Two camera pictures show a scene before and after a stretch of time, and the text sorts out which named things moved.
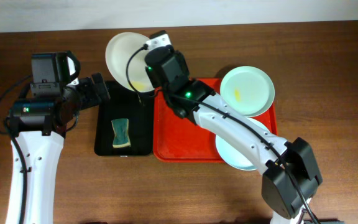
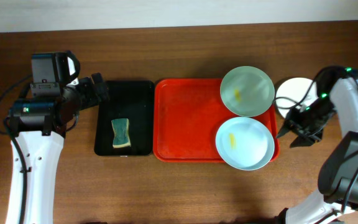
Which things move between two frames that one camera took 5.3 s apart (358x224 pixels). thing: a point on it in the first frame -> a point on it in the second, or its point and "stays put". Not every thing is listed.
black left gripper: [94, 98] stays put
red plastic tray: [178, 139] stays put
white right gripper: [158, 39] -> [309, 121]
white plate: [119, 48] -> [295, 92]
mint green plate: [248, 89] stays put
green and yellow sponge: [122, 138] stays put
